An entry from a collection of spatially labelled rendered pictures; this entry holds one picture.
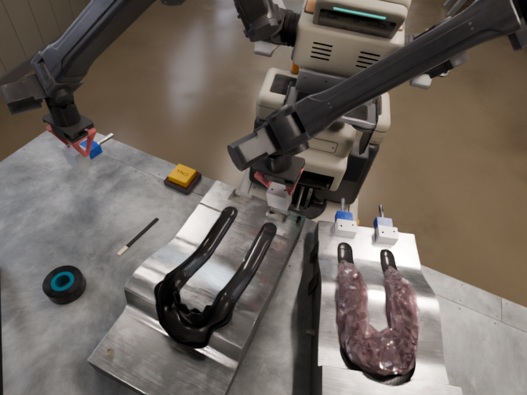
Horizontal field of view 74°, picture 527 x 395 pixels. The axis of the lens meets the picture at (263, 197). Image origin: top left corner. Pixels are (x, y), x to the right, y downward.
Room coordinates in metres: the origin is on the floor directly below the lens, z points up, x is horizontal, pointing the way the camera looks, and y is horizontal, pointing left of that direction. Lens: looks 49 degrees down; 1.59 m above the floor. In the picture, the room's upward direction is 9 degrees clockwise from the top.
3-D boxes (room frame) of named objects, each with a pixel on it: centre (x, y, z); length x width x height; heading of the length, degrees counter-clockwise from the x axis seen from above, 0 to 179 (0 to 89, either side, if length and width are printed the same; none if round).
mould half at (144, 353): (0.36, 0.08, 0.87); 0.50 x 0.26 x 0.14; 163
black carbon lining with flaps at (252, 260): (0.37, 0.07, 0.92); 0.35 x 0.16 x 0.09; 163
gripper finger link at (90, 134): (0.61, 0.47, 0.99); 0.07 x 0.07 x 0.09; 65
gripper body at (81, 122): (0.62, 0.48, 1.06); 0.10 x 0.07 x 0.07; 65
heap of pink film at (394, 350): (0.34, -0.28, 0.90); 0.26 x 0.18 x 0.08; 0
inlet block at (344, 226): (0.61, -0.22, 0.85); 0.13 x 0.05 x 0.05; 0
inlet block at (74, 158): (0.65, 0.47, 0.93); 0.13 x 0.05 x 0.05; 154
